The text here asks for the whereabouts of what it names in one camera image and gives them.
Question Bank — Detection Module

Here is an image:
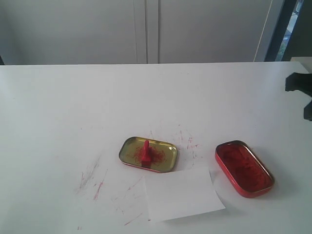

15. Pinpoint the red stamp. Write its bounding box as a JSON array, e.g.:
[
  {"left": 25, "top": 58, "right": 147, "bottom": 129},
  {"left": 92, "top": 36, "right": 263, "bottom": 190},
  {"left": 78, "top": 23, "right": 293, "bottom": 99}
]
[{"left": 141, "top": 140, "right": 152, "bottom": 168}]

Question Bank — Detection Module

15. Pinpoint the red ink pad tin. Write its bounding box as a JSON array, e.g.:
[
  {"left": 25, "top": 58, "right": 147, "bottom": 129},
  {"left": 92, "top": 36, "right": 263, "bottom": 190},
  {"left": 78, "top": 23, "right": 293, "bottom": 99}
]
[{"left": 215, "top": 140, "right": 274, "bottom": 198}]

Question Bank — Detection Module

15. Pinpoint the gold tin lid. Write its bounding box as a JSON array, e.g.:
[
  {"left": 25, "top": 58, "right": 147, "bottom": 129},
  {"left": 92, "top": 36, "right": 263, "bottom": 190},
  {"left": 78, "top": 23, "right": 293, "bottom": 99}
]
[{"left": 119, "top": 136, "right": 178, "bottom": 173}]

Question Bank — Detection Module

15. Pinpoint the white paper sheet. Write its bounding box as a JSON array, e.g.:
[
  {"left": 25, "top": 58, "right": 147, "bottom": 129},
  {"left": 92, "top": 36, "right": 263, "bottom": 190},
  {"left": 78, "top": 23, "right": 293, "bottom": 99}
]
[{"left": 144, "top": 167, "right": 225, "bottom": 222}]

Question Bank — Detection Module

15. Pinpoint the white cabinet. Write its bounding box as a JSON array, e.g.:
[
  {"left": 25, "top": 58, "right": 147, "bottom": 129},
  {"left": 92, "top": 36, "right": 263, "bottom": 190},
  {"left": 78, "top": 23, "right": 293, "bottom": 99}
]
[{"left": 0, "top": 0, "right": 283, "bottom": 65}]

